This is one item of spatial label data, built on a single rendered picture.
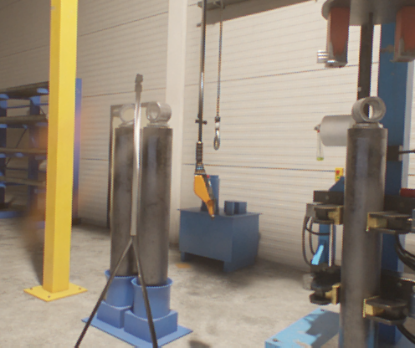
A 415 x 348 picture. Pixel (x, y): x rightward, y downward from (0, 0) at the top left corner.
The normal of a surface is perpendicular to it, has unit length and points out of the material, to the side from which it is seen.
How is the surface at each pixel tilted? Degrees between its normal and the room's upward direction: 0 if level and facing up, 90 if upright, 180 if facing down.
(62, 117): 90
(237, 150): 90
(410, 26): 90
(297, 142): 90
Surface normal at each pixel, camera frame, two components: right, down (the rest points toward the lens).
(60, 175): 0.77, 0.04
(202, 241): -0.63, 0.00
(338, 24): -0.12, 0.02
